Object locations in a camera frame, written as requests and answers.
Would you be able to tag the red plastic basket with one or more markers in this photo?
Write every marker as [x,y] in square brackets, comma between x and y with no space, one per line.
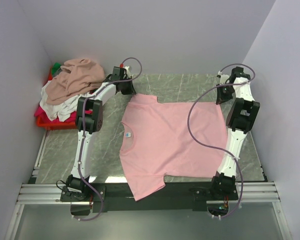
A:
[54,126]

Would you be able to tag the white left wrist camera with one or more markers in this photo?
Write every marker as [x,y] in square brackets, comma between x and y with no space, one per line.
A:
[126,70]

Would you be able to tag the green garment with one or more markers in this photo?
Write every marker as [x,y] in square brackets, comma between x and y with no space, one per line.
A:
[55,68]

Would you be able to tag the beige t shirt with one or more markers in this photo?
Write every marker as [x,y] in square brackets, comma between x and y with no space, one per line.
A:
[78,76]

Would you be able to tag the aluminium frame rail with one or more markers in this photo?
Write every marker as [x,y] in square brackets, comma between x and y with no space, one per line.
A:
[39,214]

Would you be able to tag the magenta t shirt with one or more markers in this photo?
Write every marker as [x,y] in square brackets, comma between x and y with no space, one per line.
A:
[68,118]

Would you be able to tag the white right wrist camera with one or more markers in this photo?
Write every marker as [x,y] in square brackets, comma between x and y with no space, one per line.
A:
[223,78]

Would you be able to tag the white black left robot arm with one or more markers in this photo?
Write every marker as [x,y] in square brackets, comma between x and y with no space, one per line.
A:
[89,121]

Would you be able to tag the white t shirt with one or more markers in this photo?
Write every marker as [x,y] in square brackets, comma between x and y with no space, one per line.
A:
[67,107]

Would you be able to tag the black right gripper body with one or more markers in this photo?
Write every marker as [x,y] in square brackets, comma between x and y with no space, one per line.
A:
[225,91]

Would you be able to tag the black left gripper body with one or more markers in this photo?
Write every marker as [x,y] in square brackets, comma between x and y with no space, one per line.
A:
[127,89]

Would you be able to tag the black base beam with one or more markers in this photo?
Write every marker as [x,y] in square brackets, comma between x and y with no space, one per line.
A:
[174,196]

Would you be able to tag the pink t shirt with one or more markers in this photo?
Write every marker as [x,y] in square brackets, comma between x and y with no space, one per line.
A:
[178,139]

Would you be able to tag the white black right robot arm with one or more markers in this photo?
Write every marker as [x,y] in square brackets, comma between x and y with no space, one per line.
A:
[239,122]

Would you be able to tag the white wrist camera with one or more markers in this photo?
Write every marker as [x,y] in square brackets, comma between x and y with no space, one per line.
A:
[126,70]
[223,78]

